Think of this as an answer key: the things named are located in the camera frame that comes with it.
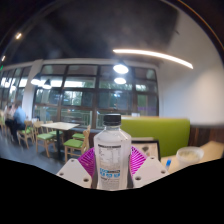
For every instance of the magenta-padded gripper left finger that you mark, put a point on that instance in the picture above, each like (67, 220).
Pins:
(75, 173)

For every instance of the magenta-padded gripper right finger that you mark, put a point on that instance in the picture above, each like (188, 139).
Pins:
(150, 171)

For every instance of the clear black-capped drink bottle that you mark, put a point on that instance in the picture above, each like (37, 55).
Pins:
(112, 156)

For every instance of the small blue-capped bottle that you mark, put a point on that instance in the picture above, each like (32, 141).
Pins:
(167, 164)

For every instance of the wooden green-seated chairs group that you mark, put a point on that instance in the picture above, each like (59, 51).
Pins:
(75, 143)

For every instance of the green upholstered bench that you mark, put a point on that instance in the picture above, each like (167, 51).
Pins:
(160, 131)

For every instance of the white bowl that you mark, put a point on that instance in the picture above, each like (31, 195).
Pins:
(189, 156)

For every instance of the light wooden dining table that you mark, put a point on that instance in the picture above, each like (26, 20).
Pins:
(60, 125)

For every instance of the large dark-framed window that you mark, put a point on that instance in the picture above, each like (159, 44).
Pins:
(83, 96)

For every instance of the person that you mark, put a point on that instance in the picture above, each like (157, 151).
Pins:
(8, 115)
(19, 118)

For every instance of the round pendant lamps group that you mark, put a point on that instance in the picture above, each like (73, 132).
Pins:
(120, 69)

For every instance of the long curved ceiling light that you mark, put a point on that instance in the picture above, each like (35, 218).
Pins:
(156, 55)

